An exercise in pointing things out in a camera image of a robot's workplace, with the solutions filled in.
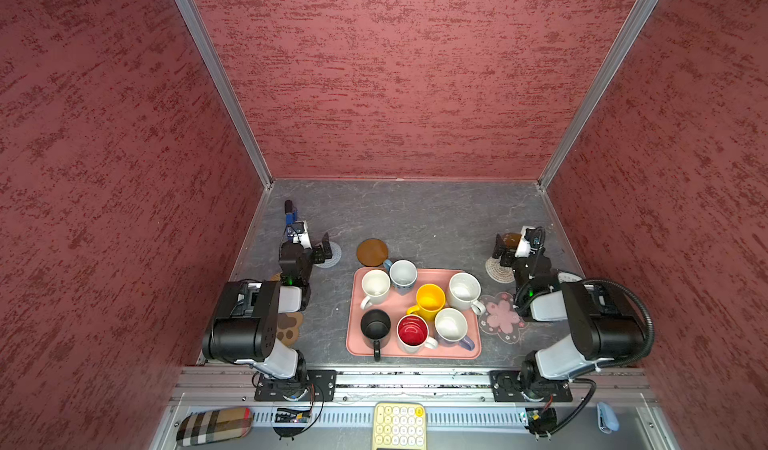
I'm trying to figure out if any grey round coaster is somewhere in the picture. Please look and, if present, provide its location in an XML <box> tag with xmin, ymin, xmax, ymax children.
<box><xmin>316</xmin><ymin>241</ymin><xmax>342</xmax><ymax>269</ymax></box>

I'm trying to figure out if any woven tan round coaster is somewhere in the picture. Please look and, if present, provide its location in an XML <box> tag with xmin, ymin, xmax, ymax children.
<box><xmin>485</xmin><ymin>257</ymin><xmax>515</xmax><ymax>285</ymax></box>

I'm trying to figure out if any glossy amber round coaster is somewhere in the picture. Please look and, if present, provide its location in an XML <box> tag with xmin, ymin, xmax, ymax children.
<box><xmin>502</xmin><ymin>233</ymin><xmax>522</xmax><ymax>250</ymax></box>

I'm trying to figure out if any brown paw print coaster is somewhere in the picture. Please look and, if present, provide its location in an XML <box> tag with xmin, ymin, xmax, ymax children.
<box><xmin>277</xmin><ymin>312</ymin><xmax>304</xmax><ymax>347</ymax></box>

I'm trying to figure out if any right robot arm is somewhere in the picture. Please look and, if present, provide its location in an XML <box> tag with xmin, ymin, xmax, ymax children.
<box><xmin>486</xmin><ymin>226</ymin><xmax>655</xmax><ymax>401</ymax></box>

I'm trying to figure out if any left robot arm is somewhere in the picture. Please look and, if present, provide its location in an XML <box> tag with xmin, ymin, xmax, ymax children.
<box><xmin>202</xmin><ymin>235</ymin><xmax>333</xmax><ymax>387</ymax></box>

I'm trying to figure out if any dark brown round coaster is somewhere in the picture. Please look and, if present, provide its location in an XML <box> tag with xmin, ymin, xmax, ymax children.
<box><xmin>356</xmin><ymin>238</ymin><xmax>389</xmax><ymax>267</ymax></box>

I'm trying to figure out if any pink flower coaster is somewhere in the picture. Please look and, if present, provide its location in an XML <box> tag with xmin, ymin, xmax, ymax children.
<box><xmin>478</xmin><ymin>292</ymin><xmax>528</xmax><ymax>345</ymax></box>

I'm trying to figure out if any blue lighter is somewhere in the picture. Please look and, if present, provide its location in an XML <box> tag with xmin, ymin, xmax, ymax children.
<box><xmin>284</xmin><ymin>200</ymin><xmax>298</xmax><ymax>228</ymax></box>

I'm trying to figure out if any white mug back right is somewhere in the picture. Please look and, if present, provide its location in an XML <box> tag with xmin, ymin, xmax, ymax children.
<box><xmin>447</xmin><ymin>272</ymin><xmax>486</xmax><ymax>316</ymax></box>

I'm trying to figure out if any white mug back left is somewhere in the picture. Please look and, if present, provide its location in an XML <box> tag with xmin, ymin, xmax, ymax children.
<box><xmin>360</xmin><ymin>269</ymin><xmax>391</xmax><ymax>310</ymax></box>

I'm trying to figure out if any light blue patterned mug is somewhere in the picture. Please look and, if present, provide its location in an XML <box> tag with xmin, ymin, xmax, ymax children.
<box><xmin>383</xmin><ymin>259</ymin><xmax>418</xmax><ymax>295</ymax></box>

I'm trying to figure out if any yellow mug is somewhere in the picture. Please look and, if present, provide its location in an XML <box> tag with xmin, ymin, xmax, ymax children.
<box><xmin>406</xmin><ymin>284</ymin><xmax>446</xmax><ymax>322</ymax></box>

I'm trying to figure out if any black mug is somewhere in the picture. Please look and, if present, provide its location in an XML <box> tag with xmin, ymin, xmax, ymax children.
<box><xmin>360</xmin><ymin>309</ymin><xmax>392</xmax><ymax>362</ymax></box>

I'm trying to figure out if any pink plastic tray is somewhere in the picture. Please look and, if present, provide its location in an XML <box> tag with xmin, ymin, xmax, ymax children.
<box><xmin>346</xmin><ymin>268</ymin><xmax>482</xmax><ymax>360</ymax></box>

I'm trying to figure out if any red interior white mug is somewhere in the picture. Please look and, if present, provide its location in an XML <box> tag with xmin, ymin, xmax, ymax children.
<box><xmin>396</xmin><ymin>314</ymin><xmax>439</xmax><ymax>354</ymax></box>

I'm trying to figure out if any yellow calculator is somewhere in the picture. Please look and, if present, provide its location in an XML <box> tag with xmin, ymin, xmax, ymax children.
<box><xmin>371</xmin><ymin>402</ymin><xmax>427</xmax><ymax>450</ymax></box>

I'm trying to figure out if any light blue small device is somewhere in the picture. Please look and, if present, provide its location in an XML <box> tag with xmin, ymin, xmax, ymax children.
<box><xmin>596</xmin><ymin>402</ymin><xmax>620</xmax><ymax>434</ymax></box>

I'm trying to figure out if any plaid glasses case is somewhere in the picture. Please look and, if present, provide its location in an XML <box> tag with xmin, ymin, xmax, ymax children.
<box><xmin>176</xmin><ymin>407</ymin><xmax>255</xmax><ymax>447</ymax></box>

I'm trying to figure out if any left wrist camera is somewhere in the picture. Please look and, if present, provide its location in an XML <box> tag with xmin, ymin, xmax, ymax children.
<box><xmin>285</xmin><ymin>221</ymin><xmax>312</xmax><ymax>249</ymax></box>

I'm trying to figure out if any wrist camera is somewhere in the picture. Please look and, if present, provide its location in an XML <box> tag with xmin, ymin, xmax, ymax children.
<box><xmin>285</xmin><ymin>221</ymin><xmax>312</xmax><ymax>249</ymax></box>
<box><xmin>515</xmin><ymin>226</ymin><xmax>546</xmax><ymax>258</ymax></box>

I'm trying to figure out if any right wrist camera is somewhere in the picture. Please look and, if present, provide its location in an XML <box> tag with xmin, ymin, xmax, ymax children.
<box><xmin>515</xmin><ymin>226</ymin><xmax>546</xmax><ymax>258</ymax></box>

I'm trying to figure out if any white mug purple handle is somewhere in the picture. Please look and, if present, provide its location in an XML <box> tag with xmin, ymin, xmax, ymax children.
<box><xmin>434</xmin><ymin>308</ymin><xmax>476</xmax><ymax>351</ymax></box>

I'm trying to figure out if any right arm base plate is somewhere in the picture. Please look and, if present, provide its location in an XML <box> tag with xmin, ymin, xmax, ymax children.
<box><xmin>489</xmin><ymin>370</ymin><xmax>573</xmax><ymax>404</ymax></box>

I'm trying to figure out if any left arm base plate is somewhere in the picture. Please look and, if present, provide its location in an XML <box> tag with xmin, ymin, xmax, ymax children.
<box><xmin>253</xmin><ymin>370</ymin><xmax>338</xmax><ymax>403</ymax></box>

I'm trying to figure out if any aluminium front rail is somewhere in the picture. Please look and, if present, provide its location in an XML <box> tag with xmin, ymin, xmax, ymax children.
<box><xmin>170</xmin><ymin>365</ymin><xmax>660</xmax><ymax>407</ymax></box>

